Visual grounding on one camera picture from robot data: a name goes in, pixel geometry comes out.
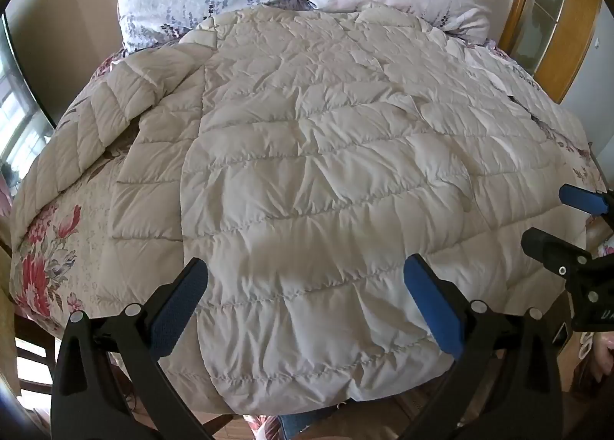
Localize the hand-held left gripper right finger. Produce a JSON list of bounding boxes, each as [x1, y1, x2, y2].
[[403, 254, 562, 440]]

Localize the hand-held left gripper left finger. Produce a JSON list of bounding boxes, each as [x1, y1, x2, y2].
[[50, 258, 231, 440]]

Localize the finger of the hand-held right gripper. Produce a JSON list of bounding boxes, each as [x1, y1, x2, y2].
[[521, 227, 596, 288], [559, 183, 614, 218]]

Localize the cream quilted down coat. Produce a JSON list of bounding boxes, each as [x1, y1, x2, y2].
[[12, 3, 600, 417]]

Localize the floral bed sheet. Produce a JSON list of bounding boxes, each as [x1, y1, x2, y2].
[[7, 34, 614, 440]]

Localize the wooden chair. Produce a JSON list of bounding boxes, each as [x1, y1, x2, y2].
[[13, 313, 65, 395]]

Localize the person's blue jeans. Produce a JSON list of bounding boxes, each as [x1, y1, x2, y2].
[[278, 404, 347, 440]]

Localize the window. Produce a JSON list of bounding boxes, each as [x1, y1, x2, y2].
[[0, 13, 54, 172]]

